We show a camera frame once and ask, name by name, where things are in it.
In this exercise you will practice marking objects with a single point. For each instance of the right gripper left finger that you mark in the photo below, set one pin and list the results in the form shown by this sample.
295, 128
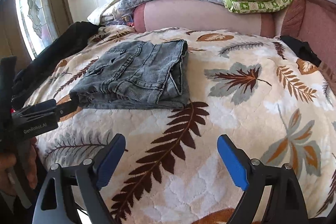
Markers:
56, 203

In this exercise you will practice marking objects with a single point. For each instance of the grey-blue denim pants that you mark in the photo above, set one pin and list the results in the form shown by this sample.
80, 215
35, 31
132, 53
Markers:
136, 75

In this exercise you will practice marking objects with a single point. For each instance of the person's left hand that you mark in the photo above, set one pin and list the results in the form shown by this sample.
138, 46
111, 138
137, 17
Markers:
8, 160

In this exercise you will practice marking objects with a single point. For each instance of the stained glass window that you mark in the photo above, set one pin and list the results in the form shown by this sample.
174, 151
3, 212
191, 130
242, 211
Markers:
36, 25

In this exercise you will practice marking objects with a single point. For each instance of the black garment on left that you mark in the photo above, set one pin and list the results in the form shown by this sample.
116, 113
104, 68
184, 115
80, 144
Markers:
72, 41

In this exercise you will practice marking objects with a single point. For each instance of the leaf-pattern fleece blanket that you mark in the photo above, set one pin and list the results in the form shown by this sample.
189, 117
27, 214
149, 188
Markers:
273, 105

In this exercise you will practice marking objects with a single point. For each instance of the black cloth on right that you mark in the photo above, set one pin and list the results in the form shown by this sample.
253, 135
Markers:
301, 49

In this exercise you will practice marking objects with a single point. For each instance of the pink sofa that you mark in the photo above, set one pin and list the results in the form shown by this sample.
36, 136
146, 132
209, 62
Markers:
311, 21

